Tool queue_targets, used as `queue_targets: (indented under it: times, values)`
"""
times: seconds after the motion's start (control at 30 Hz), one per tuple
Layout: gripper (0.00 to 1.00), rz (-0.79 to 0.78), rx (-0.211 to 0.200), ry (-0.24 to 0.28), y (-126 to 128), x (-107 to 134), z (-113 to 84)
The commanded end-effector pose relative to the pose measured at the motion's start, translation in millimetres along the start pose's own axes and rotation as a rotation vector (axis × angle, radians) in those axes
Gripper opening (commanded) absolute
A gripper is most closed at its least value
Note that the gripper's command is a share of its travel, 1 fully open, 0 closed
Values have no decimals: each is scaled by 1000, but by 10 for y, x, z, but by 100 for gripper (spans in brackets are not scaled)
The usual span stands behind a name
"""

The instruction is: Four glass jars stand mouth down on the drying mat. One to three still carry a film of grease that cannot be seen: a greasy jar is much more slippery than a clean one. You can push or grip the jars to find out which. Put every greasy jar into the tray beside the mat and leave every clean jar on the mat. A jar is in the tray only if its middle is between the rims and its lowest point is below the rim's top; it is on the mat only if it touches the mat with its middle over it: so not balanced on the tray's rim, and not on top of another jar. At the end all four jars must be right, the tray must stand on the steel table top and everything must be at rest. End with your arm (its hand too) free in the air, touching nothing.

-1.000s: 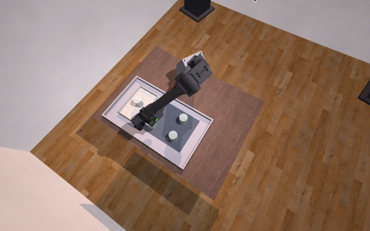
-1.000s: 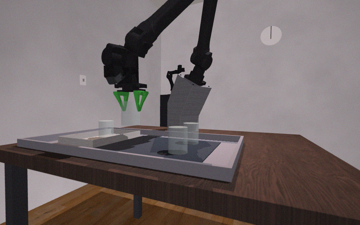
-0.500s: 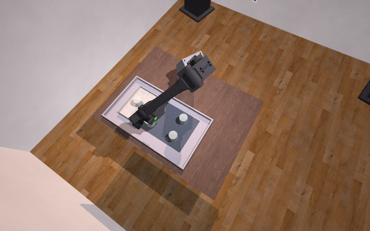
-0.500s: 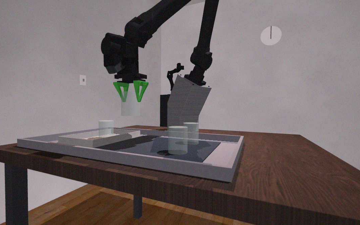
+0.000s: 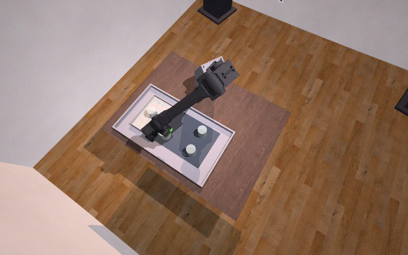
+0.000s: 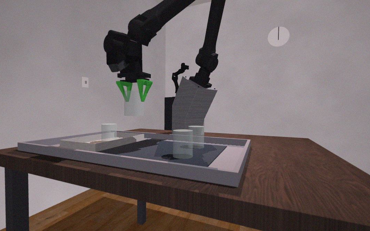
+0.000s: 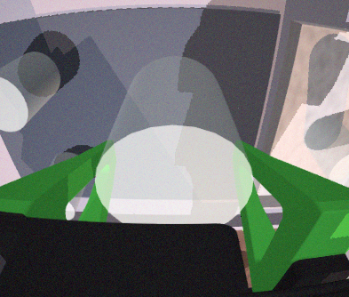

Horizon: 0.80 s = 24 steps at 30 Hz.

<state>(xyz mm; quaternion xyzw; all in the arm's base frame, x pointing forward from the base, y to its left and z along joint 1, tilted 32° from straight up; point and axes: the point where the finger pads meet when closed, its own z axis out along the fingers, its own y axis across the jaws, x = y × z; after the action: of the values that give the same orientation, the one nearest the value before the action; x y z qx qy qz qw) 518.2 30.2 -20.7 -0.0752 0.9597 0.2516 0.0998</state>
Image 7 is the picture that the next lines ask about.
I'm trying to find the clear glass jar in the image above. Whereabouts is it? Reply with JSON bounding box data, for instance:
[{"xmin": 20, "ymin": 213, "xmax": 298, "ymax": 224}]
[
  {"xmin": 95, "ymin": 56, "xmax": 253, "ymax": 224},
  {"xmin": 304, "ymin": 116, "xmax": 349, "ymax": 188},
  {"xmin": 0, "ymin": 52, "xmax": 60, "ymax": 132},
  {"xmin": 50, "ymin": 152, "xmax": 85, "ymax": 221}
]

